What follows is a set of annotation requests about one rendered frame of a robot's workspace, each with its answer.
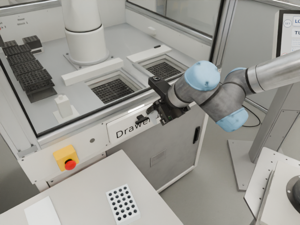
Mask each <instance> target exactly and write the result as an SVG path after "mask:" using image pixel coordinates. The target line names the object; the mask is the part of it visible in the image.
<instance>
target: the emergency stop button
mask: <svg viewBox="0 0 300 225"><path fill-rule="evenodd" d="M75 166H76V162H75V161H73V160H71V161H68V162H67V163H66V164H65V169H66V170H68V171H69V170H72V169H74V168H75Z"/></svg>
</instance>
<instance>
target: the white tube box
mask: <svg viewBox="0 0 300 225"><path fill-rule="evenodd" d="M106 196H107V200H108V203H109V206H110V208H111V211H112V214H113V217H114V219H115V222H116V225H128V224H130V223H132V222H134V221H136V220H138V219H140V218H141V213H140V211H139V209H138V206H137V204H136V202H135V200H134V198H133V195H132V193H131V191H130V189H129V187H128V184H125V185H122V186H120V187H117V188H115V189H113V190H110V191H108V192H106Z"/></svg>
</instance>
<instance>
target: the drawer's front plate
mask: <svg viewBox="0 0 300 225"><path fill-rule="evenodd" d="M151 105H152V103H151V104H149V105H147V106H145V107H142V108H140V109H138V110H136V111H134V112H131V113H129V114H127V115H125V116H123V117H120V118H118V119H116V120H114V121H112V122H109V123H108V124H107V130H108V137H109V141H110V142H111V144H113V143H115V142H117V141H119V140H121V139H123V138H125V137H127V136H129V135H131V134H133V133H135V132H137V131H139V130H141V129H143V128H145V127H147V126H149V125H151V124H152V123H153V122H152V121H151V120H150V122H149V119H148V121H147V122H145V123H144V124H145V125H144V124H143V122H142V123H141V126H140V127H139V125H138V127H137V125H136V124H135V122H136V121H138V119H137V116H139V115H141V114H142V115H143V116H144V117H146V110H147V109H148V108H149V107H150V106H151ZM160 119H161V118H160V117H159V118H157V119H156V120H157V121H159V120H160ZM146 123H147V124H146ZM135 125H136V127H137V128H136V127H135ZM131 126H133V131H132V129H131V128H132V127H131ZM130 127H131V128H130ZM126 129H127V130H126ZM130 129H131V130H130ZM125 130H126V134H125ZM129 130H130V131H131V132H129ZM118 131H123V135H122V132H118ZM116 132H118V133H117V134H116ZM117 135H118V137H119V136H121V135H122V136H121V137H119V138H117Z"/></svg>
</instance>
